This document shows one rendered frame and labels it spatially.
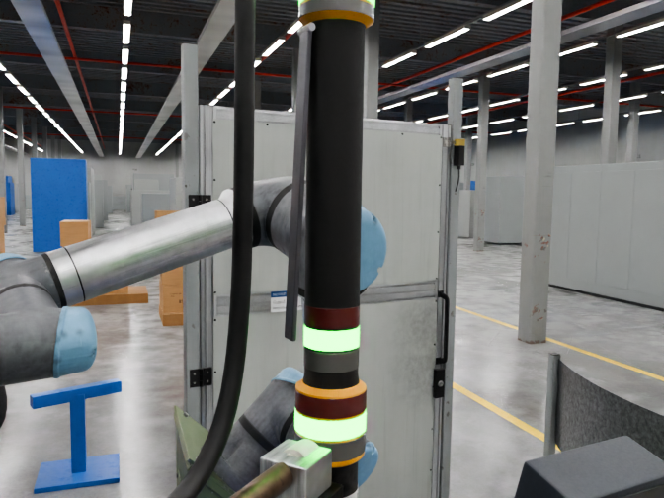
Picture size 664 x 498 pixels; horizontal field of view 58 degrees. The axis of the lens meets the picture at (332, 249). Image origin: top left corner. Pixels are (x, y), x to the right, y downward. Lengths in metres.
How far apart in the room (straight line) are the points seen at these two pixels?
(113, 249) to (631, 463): 0.92
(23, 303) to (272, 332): 1.66
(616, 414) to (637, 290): 8.05
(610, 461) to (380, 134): 1.66
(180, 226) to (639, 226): 9.90
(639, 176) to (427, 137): 8.11
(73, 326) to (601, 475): 0.85
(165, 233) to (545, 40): 6.74
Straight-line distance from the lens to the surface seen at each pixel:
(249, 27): 0.29
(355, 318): 0.35
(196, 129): 2.18
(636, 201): 10.58
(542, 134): 7.23
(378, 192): 2.48
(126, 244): 0.83
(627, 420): 2.55
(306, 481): 0.34
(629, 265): 10.67
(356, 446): 0.37
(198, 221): 0.86
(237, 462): 1.14
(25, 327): 0.70
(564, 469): 1.13
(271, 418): 1.14
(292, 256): 0.35
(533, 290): 7.26
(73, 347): 0.71
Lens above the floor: 1.70
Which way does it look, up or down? 5 degrees down
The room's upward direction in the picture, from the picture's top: 1 degrees clockwise
